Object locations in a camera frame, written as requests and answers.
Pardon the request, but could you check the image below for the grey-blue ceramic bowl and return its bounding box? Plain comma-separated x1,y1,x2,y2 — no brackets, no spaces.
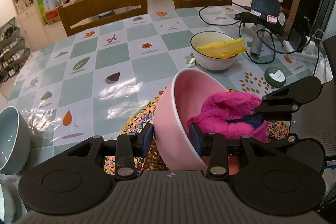
1,106,31,175

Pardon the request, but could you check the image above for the left wooden chair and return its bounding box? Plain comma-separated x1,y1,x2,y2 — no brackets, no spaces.
58,0,148,36

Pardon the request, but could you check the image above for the magenta cleaning cloth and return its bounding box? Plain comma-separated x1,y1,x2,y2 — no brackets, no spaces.
187,92,268,143

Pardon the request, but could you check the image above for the pink ceramic bowl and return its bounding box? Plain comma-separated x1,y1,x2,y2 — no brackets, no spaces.
153,69,227,172

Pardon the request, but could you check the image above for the small screen device on stand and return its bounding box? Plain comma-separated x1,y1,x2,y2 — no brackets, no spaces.
234,0,280,57

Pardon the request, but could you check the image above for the white ceramic bowl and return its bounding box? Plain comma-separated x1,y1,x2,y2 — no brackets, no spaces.
190,31,246,71

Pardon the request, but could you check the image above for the checkered tablecloth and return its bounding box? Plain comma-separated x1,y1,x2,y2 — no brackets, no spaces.
0,4,332,224

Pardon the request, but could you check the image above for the yellow sponge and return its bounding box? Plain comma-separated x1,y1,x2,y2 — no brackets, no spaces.
198,38,247,59

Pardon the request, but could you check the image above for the shoe rack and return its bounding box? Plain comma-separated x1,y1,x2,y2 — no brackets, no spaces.
0,17,30,83

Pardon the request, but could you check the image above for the green round timer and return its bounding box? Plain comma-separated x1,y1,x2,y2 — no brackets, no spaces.
264,67,286,88

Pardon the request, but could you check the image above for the colourful woven placemat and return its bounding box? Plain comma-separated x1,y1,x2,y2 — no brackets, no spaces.
104,90,289,175

